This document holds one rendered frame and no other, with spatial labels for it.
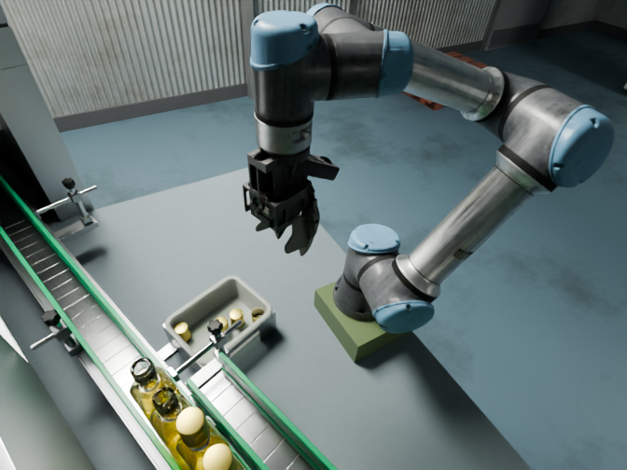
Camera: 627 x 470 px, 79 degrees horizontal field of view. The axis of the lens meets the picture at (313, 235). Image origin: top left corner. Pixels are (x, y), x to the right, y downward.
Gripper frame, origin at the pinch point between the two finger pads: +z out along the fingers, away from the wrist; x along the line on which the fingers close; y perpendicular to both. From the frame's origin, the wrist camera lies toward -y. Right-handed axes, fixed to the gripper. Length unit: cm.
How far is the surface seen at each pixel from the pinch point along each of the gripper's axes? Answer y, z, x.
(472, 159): -253, 118, -44
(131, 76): -100, 84, -281
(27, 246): 31, 30, -69
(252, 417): 18.8, 30.0, 8.0
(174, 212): -11, 43, -69
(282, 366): 2.9, 43.0, -0.2
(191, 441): 30.9, 3.9, 13.1
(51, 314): 35.2, 16.9, -29.8
